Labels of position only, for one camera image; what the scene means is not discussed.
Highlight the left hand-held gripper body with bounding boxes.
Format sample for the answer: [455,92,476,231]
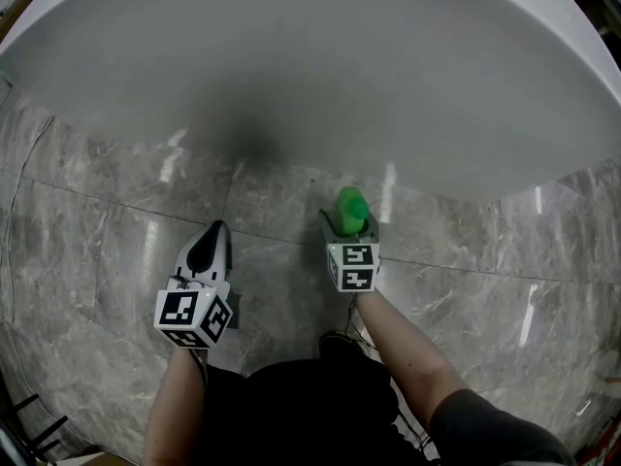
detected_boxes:
[153,265,242,350]

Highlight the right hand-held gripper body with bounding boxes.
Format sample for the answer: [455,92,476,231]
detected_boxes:
[324,233,381,293]

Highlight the green cleaner bottle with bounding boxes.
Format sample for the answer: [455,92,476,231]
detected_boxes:
[336,184,372,238]

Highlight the person's left forearm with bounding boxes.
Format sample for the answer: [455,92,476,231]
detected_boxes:
[142,346,211,466]

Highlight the person's right forearm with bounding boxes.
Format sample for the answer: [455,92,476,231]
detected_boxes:
[352,288,470,432]

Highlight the person's black shoe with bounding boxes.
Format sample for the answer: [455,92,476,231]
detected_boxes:
[317,330,371,359]

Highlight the person's black trousers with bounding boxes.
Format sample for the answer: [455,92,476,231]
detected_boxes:
[199,341,429,466]

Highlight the white bathtub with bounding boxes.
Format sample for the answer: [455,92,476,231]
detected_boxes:
[0,0,621,206]

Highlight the black metal rack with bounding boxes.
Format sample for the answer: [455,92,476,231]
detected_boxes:
[0,391,70,466]

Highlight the person's black shirt sleeve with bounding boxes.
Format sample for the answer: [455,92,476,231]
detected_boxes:
[428,387,576,466]

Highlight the brown wooden board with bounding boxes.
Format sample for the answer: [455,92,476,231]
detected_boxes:
[0,0,35,44]

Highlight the thin black cable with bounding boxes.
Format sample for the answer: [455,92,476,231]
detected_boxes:
[343,290,441,458]

